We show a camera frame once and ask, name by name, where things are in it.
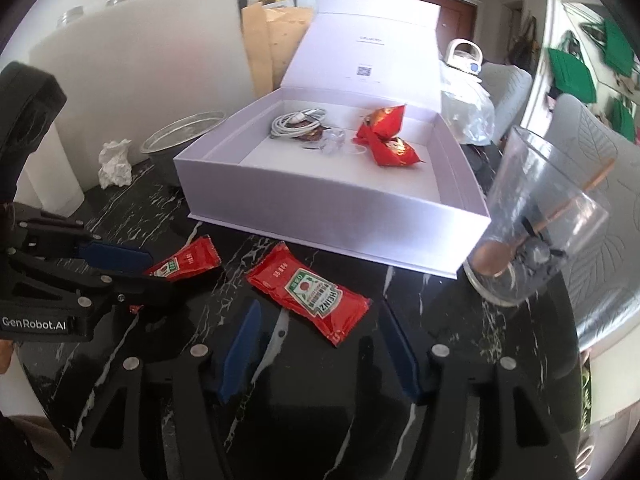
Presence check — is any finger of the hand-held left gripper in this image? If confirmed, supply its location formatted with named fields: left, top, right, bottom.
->
left=20, top=267, right=176, bottom=311
left=30, top=241, right=156, bottom=277

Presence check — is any metal bowl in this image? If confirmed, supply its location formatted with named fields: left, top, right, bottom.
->
left=140, top=111, right=228, bottom=186

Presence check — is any copper spoon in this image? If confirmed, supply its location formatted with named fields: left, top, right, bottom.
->
left=472, top=157, right=616, bottom=278

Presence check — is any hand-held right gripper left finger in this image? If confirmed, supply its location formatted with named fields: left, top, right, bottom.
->
left=65, top=300, right=263, bottom=480

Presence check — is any clear plastic bag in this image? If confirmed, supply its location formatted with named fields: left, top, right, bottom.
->
left=440, top=62, right=496, bottom=146

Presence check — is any grey leaf-pattern chair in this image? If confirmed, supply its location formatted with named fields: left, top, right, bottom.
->
left=550, top=94, right=640, bottom=351

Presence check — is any crumpled white tissue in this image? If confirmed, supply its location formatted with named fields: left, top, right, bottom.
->
left=97, top=140, right=133, bottom=190

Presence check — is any red candy wrapper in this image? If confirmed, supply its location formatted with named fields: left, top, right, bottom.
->
left=367, top=135, right=426, bottom=167
left=356, top=105, right=408, bottom=141

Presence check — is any white cable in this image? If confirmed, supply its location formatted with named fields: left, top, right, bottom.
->
left=270, top=106, right=329, bottom=138

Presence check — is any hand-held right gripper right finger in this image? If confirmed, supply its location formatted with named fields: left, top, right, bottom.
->
left=382, top=305, right=581, bottom=480

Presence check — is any printed clear glass cup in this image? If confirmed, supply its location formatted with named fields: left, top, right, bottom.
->
left=462, top=126, right=621, bottom=307

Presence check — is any white gift box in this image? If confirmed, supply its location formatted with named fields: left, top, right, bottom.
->
left=172, top=0, right=493, bottom=281

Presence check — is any brown door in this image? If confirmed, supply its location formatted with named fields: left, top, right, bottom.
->
left=417, top=0, right=476, bottom=51

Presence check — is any clear plastic ornament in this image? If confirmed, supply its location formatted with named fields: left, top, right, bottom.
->
left=305, top=129, right=368, bottom=156

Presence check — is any brown paper envelope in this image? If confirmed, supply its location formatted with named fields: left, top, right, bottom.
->
left=241, top=2, right=316, bottom=97

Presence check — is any white foam board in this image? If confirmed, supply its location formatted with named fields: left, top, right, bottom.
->
left=27, top=0, right=256, bottom=196

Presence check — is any green bag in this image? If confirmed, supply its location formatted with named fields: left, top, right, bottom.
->
left=612, top=97, right=638, bottom=143
left=602, top=19, right=636, bottom=78
left=546, top=47, right=598, bottom=103

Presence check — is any white handled device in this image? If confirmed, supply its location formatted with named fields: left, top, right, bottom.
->
left=445, top=39, right=483, bottom=77

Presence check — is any red ketchup packet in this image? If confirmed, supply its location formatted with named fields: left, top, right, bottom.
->
left=246, top=241, right=373, bottom=348
left=142, top=236, right=222, bottom=281

